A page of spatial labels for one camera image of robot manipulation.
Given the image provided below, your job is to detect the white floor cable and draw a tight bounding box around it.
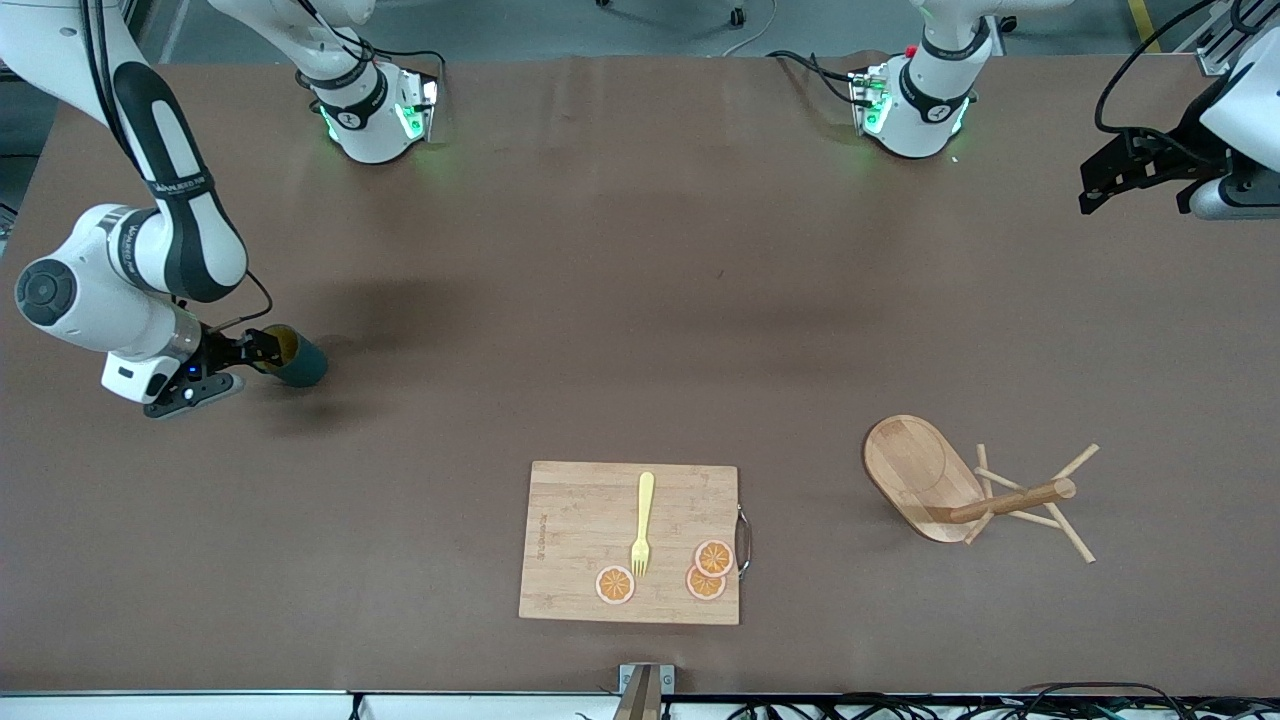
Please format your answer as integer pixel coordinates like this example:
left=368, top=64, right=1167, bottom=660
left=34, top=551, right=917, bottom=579
left=720, top=0, right=779, bottom=58

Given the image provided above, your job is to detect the dark teal ribbed mug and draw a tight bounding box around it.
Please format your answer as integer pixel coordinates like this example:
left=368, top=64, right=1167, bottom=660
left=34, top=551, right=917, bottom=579
left=262, top=325, right=329, bottom=389

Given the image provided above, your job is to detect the black arm base cable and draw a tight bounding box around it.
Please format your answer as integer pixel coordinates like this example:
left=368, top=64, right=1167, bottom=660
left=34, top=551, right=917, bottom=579
left=768, top=50, right=863, bottom=106
left=355, top=40, right=448, bottom=101

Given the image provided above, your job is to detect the white table edge rail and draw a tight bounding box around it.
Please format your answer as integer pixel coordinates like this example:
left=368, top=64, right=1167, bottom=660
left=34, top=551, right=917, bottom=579
left=0, top=690, right=621, bottom=720

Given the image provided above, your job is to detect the aluminium frame post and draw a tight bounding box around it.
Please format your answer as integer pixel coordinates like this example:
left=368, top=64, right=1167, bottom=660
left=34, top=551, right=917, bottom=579
left=1195, top=0, right=1261, bottom=76

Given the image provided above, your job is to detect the black right arm base cable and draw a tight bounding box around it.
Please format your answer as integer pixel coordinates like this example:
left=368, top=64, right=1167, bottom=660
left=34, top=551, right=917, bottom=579
left=355, top=40, right=448, bottom=101

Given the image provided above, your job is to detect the bamboo cutting board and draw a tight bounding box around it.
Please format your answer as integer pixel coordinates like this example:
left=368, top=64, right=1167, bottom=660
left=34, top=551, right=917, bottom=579
left=518, top=460, right=741, bottom=627

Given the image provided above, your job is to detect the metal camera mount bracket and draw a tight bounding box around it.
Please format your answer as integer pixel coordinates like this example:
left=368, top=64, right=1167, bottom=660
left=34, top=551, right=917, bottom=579
left=618, top=663, right=676, bottom=720

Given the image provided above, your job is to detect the black left arm base cable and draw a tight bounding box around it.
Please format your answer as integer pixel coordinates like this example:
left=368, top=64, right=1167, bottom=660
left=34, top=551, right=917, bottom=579
left=768, top=50, right=863, bottom=106

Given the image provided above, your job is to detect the wooden mug tree rack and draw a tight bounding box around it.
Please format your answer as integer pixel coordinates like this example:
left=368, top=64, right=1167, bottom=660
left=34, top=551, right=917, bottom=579
left=863, top=414, right=1101, bottom=564

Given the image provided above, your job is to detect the black cable bundle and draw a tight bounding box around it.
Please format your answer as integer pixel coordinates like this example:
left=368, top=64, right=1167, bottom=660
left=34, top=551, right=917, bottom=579
left=730, top=683, right=1280, bottom=720

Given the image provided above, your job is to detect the yellow plastic fork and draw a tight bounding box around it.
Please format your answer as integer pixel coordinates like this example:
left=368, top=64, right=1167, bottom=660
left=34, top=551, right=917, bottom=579
left=630, top=472, right=656, bottom=579

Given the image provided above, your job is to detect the black right arm wrist cable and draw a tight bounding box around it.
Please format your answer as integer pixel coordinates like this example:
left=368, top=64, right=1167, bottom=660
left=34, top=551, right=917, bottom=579
left=195, top=268, right=274, bottom=336

